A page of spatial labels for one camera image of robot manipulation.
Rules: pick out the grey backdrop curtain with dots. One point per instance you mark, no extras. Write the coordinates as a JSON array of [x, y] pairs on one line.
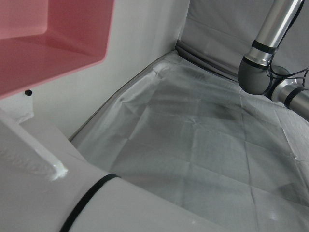
[[217, 29]]

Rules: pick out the pink plastic basket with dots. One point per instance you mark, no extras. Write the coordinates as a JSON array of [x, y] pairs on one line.
[[60, 36]]

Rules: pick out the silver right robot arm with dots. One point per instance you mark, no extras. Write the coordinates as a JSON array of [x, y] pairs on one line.
[[253, 77]]

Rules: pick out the white plastic table sheet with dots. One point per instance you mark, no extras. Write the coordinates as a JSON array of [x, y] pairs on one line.
[[193, 145]]

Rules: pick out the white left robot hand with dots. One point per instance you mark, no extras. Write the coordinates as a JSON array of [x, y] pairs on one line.
[[72, 198]]

